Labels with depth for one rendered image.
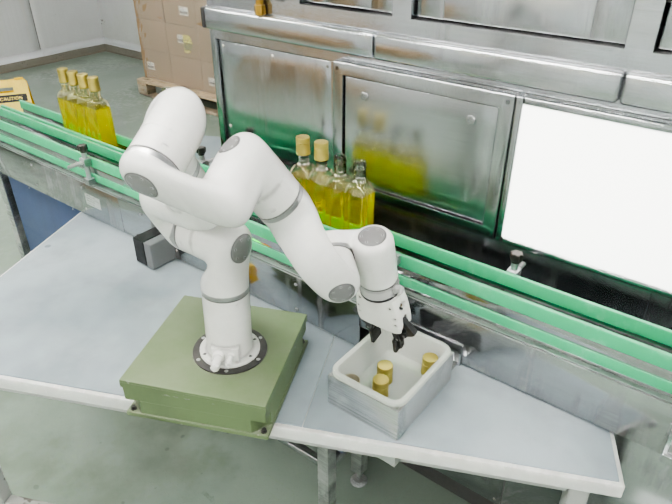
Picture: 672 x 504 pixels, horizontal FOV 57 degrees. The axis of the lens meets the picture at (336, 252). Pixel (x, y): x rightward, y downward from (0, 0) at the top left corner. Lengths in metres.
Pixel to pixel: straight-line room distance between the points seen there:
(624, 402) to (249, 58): 1.26
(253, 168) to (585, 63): 0.70
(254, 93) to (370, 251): 0.89
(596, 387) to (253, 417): 0.67
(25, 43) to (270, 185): 6.66
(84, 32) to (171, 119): 6.92
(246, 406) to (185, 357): 0.19
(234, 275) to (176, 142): 0.35
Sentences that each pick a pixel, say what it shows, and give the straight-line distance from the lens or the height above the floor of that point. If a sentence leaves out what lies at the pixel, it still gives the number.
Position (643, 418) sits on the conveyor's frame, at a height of 0.82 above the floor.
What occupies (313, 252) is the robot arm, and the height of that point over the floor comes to 1.19.
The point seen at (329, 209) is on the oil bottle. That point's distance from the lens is 1.50.
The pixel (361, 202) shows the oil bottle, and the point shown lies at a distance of 1.43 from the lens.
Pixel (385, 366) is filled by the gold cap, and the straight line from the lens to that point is 1.32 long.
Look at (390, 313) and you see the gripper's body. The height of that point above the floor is 1.00.
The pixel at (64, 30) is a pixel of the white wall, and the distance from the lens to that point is 7.70.
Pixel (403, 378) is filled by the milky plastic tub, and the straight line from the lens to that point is 1.36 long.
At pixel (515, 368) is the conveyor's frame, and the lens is 1.38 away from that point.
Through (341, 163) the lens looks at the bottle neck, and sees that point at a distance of 1.45.
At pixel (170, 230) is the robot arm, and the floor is 1.13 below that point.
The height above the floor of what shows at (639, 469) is 0.49.
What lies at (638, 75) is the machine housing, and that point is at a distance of 1.27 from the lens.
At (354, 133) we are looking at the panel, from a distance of 1.57.
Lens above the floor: 1.69
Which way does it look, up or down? 31 degrees down
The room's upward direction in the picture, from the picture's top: straight up
